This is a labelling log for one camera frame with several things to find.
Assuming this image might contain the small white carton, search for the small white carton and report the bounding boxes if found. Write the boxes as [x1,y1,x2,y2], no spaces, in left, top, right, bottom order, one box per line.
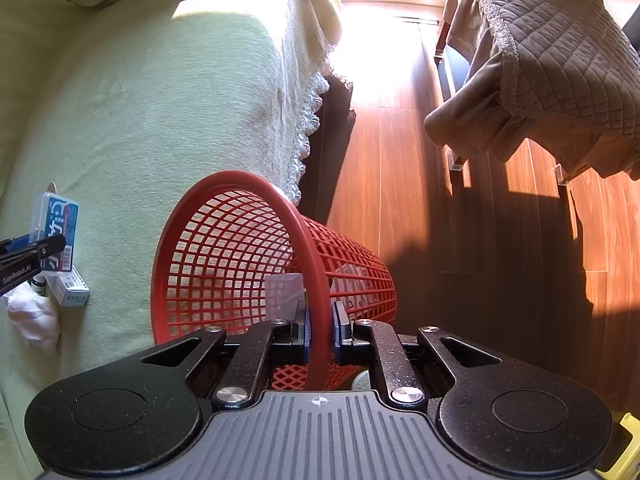
[42,265,91,307]

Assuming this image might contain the blue and white box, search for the blue and white box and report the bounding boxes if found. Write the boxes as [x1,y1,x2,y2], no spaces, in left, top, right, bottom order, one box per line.
[30,182,80,273]

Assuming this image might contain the white tissue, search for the white tissue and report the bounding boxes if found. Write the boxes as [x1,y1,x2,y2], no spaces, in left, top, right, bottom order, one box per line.
[5,290,61,356]

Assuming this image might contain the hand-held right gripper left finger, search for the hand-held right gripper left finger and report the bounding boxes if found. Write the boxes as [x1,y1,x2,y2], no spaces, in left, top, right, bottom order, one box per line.
[141,301,313,411]

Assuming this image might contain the red plastic mesh basket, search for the red plastic mesh basket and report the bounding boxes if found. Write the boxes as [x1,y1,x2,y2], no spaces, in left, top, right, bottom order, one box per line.
[150,170,398,393]

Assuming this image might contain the brown quilted cover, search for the brown quilted cover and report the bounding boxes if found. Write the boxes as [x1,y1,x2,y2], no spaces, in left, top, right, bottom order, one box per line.
[424,0,640,181]

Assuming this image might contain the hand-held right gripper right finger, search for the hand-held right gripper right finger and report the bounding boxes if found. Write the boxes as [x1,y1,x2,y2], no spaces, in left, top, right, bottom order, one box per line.
[331,301,502,406]

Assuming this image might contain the yellow plastic object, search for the yellow plastic object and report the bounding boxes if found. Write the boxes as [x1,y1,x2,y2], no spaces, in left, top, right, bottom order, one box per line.
[597,412,640,480]

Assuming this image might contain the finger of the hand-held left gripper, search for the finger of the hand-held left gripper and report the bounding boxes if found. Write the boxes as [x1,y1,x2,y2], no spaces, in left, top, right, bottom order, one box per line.
[0,233,67,266]

